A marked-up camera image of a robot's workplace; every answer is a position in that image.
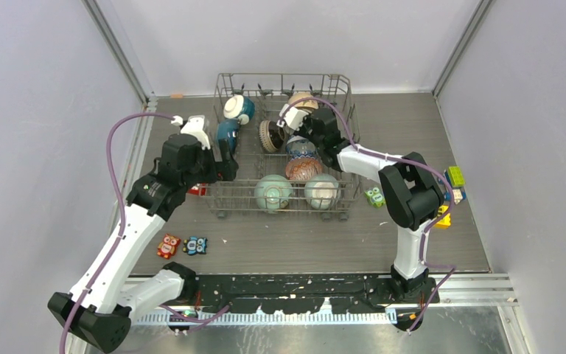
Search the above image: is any dark teal bowl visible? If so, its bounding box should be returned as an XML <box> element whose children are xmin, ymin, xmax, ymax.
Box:
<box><xmin>216</xmin><ymin>119</ymin><xmax>240</xmax><ymax>155</ymax></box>

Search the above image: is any grey wire dish rack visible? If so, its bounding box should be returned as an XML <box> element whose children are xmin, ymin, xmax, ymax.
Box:
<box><xmin>206</xmin><ymin>73</ymin><xmax>362</xmax><ymax>221</ymax></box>

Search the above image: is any celadon green bowl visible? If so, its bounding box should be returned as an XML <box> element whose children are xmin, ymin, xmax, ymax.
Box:
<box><xmin>304</xmin><ymin>173</ymin><xmax>340</xmax><ymax>210</ymax></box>
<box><xmin>254</xmin><ymin>174</ymin><xmax>293</xmax><ymax>214</ymax></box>

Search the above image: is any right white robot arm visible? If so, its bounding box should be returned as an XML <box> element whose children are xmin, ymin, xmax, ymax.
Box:
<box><xmin>295</xmin><ymin>108</ymin><xmax>444</xmax><ymax>303</ymax></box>

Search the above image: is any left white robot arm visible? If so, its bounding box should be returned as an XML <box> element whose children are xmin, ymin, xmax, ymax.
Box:
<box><xmin>47</xmin><ymin>133</ymin><xmax>238</xmax><ymax>353</ymax></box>

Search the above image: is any beige deer bowl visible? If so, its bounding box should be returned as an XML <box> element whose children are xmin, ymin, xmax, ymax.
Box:
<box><xmin>287</xmin><ymin>91</ymin><xmax>319</xmax><ymax>114</ymax></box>

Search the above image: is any blue floral white bowl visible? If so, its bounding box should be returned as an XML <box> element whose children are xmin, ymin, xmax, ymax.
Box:
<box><xmin>285</xmin><ymin>136</ymin><xmax>318</xmax><ymax>159</ymax></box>

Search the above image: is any red window toy block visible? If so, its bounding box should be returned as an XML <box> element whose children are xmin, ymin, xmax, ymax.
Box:
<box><xmin>187</xmin><ymin>184</ymin><xmax>208</xmax><ymax>196</ymax></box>

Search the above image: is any red blue zigzag bowl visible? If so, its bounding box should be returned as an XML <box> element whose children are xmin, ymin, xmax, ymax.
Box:
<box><xmin>285</xmin><ymin>157</ymin><xmax>323</xmax><ymax>181</ymax></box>

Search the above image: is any brown striped bowl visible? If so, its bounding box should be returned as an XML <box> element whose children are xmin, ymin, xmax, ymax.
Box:
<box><xmin>258</xmin><ymin>120</ymin><xmax>287</xmax><ymax>153</ymax></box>

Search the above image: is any teal white bowl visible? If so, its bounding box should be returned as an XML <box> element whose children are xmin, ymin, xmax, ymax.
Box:
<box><xmin>223</xmin><ymin>94</ymin><xmax>256</xmax><ymax>125</ymax></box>

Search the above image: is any blue owl puzzle piece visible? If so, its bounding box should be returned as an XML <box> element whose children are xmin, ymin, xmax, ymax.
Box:
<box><xmin>182</xmin><ymin>236</ymin><xmax>208</xmax><ymax>256</ymax></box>

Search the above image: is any green owl puzzle piece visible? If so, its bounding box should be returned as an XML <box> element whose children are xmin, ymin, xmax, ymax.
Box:
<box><xmin>364</xmin><ymin>187</ymin><xmax>385</xmax><ymax>208</ymax></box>

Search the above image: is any toy block car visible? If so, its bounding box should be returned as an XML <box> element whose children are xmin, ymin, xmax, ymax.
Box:
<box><xmin>437</xmin><ymin>166</ymin><xmax>467</xmax><ymax>204</ymax></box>

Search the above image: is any yellow window toy block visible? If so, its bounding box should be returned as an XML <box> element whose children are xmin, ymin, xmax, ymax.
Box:
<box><xmin>434</xmin><ymin>205</ymin><xmax>452</xmax><ymax>229</ymax></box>

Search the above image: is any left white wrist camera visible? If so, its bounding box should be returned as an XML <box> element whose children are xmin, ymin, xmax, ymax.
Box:
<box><xmin>171</xmin><ymin>115</ymin><xmax>211</xmax><ymax>150</ymax></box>

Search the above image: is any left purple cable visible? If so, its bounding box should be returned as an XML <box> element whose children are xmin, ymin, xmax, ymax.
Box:
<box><xmin>58</xmin><ymin>112</ymin><xmax>231</xmax><ymax>354</ymax></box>

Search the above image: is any purple cable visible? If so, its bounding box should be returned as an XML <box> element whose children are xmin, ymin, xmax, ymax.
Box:
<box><xmin>58</xmin><ymin>112</ymin><xmax>231</xmax><ymax>354</ymax></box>
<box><xmin>276</xmin><ymin>96</ymin><xmax>458</xmax><ymax>334</ymax></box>

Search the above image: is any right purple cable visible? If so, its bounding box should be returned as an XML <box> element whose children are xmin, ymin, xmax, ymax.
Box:
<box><xmin>276</xmin><ymin>96</ymin><xmax>458</xmax><ymax>334</ymax></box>

